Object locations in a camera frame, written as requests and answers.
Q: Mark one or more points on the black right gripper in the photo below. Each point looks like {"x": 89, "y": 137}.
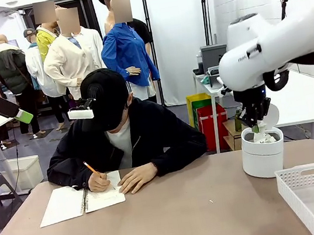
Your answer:
{"x": 250, "y": 97}

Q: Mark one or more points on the white paper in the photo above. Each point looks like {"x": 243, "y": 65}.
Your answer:
{"x": 261, "y": 134}
{"x": 272, "y": 138}

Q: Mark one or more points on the orange pencil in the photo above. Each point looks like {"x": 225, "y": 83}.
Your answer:
{"x": 89, "y": 166}

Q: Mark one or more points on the white spiral notebook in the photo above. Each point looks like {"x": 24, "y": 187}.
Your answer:
{"x": 61, "y": 207}

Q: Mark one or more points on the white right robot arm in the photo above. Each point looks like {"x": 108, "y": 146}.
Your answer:
{"x": 281, "y": 42}

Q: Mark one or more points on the person's right forearm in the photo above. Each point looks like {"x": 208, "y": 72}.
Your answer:
{"x": 64, "y": 171}

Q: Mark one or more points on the person's left forearm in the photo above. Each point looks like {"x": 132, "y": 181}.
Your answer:
{"x": 180, "y": 152}

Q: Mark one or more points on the person's right hand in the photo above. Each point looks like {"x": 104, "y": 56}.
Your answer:
{"x": 98, "y": 183}

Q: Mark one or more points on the person's left hand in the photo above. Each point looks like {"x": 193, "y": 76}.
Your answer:
{"x": 139, "y": 177}

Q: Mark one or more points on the green bottle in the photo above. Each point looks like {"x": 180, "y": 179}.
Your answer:
{"x": 238, "y": 124}

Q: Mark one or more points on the wooden shelf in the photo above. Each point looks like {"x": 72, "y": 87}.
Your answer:
{"x": 233, "y": 141}

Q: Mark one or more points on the white round trash bin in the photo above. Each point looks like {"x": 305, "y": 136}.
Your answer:
{"x": 262, "y": 162}

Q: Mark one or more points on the small white side table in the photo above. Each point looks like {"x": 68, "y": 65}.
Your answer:
{"x": 213, "y": 91}

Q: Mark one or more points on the mannequin in white shirt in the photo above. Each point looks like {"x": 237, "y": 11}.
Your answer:
{"x": 35, "y": 64}

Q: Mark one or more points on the large white work table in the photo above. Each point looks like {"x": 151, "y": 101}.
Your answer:
{"x": 305, "y": 101}

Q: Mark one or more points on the grey tray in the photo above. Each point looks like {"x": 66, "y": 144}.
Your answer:
{"x": 213, "y": 81}

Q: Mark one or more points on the yellow-green bag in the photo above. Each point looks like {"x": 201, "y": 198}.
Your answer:
{"x": 195, "y": 100}

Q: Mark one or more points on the teal cloth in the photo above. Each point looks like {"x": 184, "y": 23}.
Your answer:
{"x": 204, "y": 80}

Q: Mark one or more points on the white storage bin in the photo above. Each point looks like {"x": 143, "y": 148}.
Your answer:
{"x": 30, "y": 172}

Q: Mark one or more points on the grey box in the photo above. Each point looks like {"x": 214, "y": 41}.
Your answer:
{"x": 213, "y": 56}

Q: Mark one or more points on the mannequin in yellow jacket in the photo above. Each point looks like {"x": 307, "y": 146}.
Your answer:
{"x": 43, "y": 42}

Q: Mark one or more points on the mannequin in cream jacket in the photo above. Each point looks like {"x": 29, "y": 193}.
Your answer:
{"x": 71, "y": 56}

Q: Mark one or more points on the tiny white paper scrap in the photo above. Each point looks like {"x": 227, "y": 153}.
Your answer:
{"x": 211, "y": 202}

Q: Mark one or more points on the person in black jacket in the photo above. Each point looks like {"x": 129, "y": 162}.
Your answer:
{"x": 152, "y": 124}

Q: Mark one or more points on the black baseball cap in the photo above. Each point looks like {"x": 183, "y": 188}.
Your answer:
{"x": 112, "y": 94}

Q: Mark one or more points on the black tripod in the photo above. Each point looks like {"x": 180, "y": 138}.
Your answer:
{"x": 284, "y": 9}

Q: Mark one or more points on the mannequin in blue shirt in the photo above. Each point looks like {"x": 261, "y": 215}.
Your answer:
{"x": 122, "y": 45}

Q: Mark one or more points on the mannequin in black t-shirt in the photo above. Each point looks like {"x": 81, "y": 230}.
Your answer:
{"x": 142, "y": 31}

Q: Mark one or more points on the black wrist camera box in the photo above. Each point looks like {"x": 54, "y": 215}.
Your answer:
{"x": 267, "y": 105}

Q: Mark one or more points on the white head-mounted camera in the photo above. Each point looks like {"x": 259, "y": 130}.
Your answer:
{"x": 81, "y": 114}

